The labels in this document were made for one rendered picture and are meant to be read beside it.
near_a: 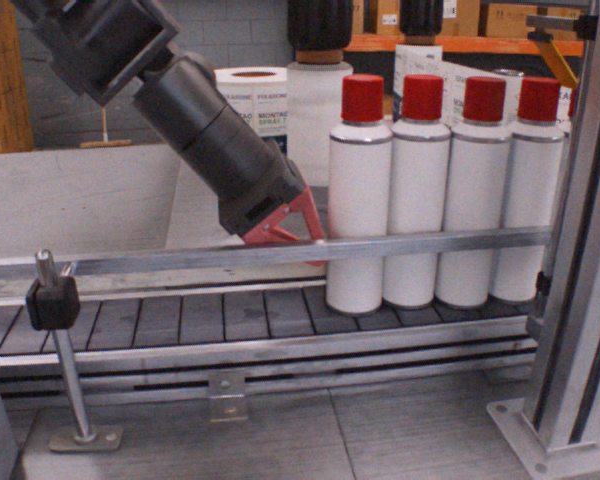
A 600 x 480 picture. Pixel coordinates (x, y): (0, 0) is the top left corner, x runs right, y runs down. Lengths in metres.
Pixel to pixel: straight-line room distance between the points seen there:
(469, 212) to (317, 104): 0.28
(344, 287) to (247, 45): 4.41
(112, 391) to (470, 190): 0.35
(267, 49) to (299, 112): 4.15
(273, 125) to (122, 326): 0.47
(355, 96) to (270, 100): 0.44
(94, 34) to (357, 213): 0.24
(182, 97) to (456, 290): 0.29
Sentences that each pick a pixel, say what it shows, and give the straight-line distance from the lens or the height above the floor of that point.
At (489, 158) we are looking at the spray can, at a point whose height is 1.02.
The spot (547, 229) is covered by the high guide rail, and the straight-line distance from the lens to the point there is 0.51.
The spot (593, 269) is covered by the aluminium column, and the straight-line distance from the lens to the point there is 0.38.
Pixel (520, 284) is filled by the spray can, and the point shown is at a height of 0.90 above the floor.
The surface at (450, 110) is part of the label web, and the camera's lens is 0.80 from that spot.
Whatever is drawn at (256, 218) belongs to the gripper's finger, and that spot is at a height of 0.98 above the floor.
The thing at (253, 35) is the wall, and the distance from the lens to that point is 4.83.
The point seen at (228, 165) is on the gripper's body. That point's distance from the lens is 0.42.
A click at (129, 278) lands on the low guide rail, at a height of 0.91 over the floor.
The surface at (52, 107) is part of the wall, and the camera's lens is 5.12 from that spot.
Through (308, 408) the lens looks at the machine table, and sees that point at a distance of 0.47.
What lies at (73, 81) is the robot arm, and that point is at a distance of 0.43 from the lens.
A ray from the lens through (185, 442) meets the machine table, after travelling 0.45.
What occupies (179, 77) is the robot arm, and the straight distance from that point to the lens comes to 0.41.
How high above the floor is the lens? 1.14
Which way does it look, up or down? 24 degrees down
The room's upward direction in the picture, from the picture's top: straight up
